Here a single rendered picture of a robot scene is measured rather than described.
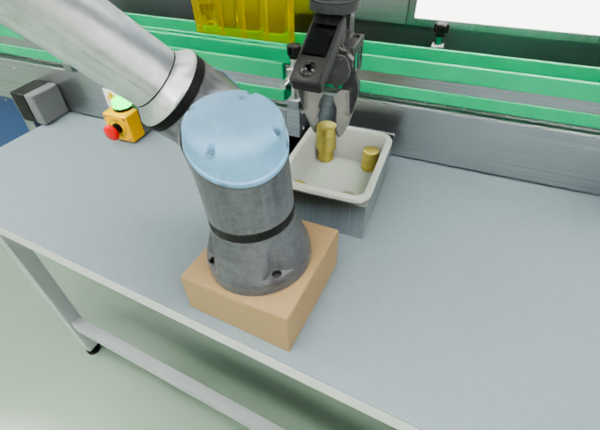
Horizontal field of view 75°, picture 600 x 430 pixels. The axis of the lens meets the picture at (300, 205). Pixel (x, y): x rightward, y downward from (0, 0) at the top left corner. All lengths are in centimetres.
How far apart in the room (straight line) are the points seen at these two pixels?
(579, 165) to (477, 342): 44
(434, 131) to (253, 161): 54
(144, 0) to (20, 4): 86
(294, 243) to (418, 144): 46
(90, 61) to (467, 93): 65
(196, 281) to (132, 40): 32
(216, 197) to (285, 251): 12
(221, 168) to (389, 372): 35
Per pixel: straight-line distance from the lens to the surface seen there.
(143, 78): 51
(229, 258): 51
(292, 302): 53
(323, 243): 59
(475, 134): 87
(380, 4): 99
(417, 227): 76
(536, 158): 91
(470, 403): 59
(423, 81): 85
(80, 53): 51
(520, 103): 87
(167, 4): 129
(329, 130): 66
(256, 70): 84
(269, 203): 45
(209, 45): 97
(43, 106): 122
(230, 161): 41
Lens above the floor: 127
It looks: 42 degrees down
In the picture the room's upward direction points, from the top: 1 degrees counter-clockwise
